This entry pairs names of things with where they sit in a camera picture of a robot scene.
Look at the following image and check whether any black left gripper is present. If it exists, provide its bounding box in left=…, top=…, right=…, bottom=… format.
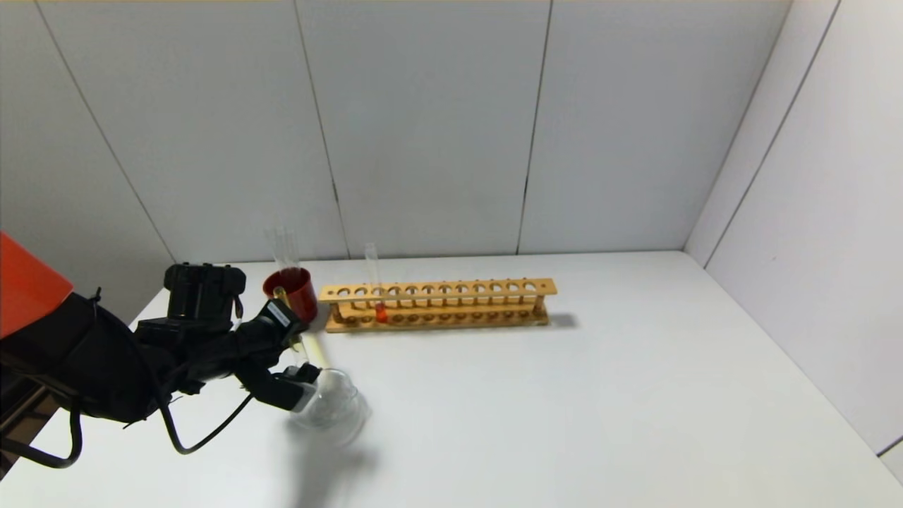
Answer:
left=229, top=298, right=310, bottom=367

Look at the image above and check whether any test tube with yellow pigment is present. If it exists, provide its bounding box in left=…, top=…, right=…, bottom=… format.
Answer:
left=273, top=285, right=332, bottom=371

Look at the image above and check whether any test tube with red pigment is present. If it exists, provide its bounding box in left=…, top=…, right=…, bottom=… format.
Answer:
left=364, top=243, right=390, bottom=325

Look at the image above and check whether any wooden test tube rack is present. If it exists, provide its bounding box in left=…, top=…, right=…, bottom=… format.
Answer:
left=319, top=278, right=558, bottom=334

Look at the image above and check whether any dark red cup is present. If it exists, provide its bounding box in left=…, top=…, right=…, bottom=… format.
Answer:
left=263, top=267, right=320, bottom=327

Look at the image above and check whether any clear glass beaker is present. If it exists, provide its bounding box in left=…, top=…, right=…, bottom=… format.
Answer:
left=288, top=368, right=370, bottom=447

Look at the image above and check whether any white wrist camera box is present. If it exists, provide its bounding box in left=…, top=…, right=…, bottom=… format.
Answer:
left=243, top=367, right=320, bottom=414

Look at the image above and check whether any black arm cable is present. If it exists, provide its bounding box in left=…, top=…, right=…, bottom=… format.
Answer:
left=157, top=388, right=256, bottom=456

